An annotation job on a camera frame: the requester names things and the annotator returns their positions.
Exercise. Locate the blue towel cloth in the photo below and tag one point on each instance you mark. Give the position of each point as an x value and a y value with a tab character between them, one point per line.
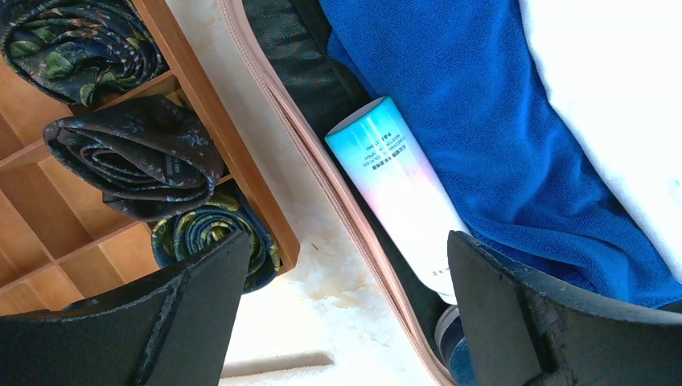
464	80

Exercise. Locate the rolled dark brown tie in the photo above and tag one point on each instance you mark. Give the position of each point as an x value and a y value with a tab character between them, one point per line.
150	158

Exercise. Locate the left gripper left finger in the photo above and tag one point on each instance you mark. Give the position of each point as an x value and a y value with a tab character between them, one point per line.
171	327

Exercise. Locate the pink suitcase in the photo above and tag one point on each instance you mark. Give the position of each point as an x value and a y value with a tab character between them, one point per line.
284	46

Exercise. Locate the blue white shirt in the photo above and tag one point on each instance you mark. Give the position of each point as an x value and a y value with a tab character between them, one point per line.
612	71

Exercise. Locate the rolled green patterned tie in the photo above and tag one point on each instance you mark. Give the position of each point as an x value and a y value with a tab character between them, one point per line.
74	51

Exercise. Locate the rolled yellow green tie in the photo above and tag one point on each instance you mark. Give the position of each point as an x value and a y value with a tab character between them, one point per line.
227	212

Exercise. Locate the black round jar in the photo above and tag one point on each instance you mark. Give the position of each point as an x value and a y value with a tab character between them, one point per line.
453	347

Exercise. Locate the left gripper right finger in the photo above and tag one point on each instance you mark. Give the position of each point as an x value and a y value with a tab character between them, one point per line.
525	327

